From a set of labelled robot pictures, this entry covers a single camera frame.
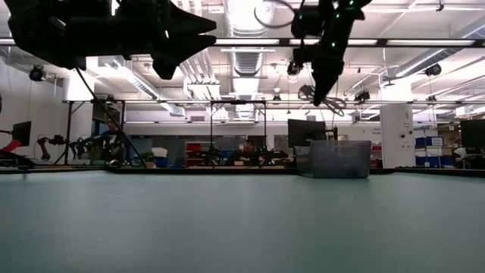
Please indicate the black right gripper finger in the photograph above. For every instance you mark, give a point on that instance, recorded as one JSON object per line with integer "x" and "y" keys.
{"x": 327, "y": 77}
{"x": 315, "y": 83}

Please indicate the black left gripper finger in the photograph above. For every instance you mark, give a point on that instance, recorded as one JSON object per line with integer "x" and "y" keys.
{"x": 185, "y": 24}
{"x": 170, "y": 57}

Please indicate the black background robot arm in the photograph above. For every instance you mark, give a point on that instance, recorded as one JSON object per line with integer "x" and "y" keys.
{"x": 57, "y": 140}

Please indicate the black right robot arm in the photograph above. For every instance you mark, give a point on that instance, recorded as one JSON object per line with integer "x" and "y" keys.
{"x": 341, "y": 15}

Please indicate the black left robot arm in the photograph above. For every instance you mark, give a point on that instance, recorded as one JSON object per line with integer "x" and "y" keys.
{"x": 38, "y": 30}

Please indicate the black computer monitor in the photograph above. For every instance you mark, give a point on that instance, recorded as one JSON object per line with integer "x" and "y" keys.
{"x": 22, "y": 132}
{"x": 473, "y": 133}
{"x": 303, "y": 132}

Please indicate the grey plastic bin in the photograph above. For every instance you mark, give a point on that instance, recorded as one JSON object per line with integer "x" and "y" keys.
{"x": 337, "y": 163}

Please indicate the white building column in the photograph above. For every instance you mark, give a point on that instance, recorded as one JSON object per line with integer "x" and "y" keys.
{"x": 398, "y": 136}

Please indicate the person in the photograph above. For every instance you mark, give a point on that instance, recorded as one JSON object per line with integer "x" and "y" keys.
{"x": 460, "y": 152}
{"x": 110, "y": 132}
{"x": 248, "y": 146}

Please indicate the red storage bin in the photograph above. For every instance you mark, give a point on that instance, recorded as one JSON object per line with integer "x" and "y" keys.
{"x": 193, "y": 147}

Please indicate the white bag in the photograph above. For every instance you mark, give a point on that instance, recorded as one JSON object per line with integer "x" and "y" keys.
{"x": 159, "y": 151}

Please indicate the shelf with blue bins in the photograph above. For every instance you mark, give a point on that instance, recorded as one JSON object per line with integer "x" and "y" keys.
{"x": 422, "y": 161}

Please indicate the green table mat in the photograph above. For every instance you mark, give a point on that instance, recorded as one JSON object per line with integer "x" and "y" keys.
{"x": 242, "y": 227}

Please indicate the red seat part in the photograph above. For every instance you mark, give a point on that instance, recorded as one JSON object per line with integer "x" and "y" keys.
{"x": 11, "y": 146}

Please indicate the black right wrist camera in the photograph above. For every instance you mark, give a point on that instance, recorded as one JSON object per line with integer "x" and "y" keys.
{"x": 305, "y": 56}

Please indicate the black ceiling camera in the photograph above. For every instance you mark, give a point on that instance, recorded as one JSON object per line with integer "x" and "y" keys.
{"x": 293, "y": 69}
{"x": 37, "y": 74}
{"x": 433, "y": 70}

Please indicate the silver ventilation duct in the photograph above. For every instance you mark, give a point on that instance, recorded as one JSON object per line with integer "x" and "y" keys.
{"x": 246, "y": 64}

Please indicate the black background rig frame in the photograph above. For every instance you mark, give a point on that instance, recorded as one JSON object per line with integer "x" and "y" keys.
{"x": 238, "y": 102}
{"x": 68, "y": 132}

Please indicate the black table frame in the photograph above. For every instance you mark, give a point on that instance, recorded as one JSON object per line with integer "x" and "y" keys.
{"x": 227, "y": 171}

